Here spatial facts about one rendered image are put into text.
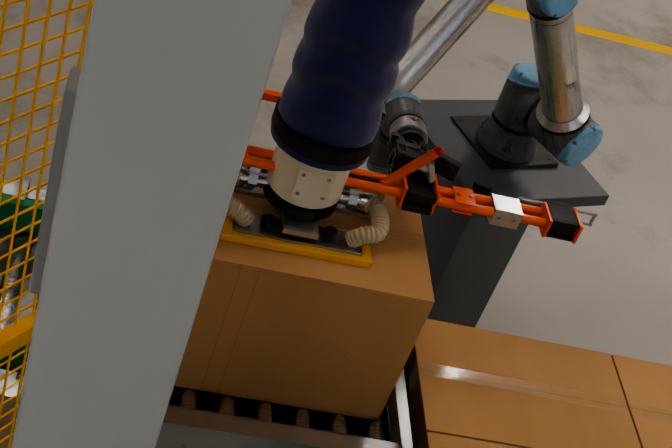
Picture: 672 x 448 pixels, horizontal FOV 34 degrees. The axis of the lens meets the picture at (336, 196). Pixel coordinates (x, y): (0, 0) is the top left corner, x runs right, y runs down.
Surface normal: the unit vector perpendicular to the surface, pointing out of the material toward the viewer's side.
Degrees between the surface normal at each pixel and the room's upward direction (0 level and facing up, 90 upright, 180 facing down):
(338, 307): 90
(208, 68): 90
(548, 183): 0
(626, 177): 0
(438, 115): 0
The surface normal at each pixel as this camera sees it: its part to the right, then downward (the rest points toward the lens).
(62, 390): 0.04, 0.61
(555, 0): 0.49, 0.55
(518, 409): 0.29, -0.77
